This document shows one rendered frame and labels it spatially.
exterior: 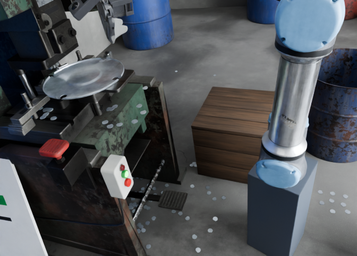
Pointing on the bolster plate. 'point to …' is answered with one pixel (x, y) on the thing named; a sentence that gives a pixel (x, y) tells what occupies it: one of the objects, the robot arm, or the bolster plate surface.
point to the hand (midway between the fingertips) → (109, 40)
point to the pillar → (27, 86)
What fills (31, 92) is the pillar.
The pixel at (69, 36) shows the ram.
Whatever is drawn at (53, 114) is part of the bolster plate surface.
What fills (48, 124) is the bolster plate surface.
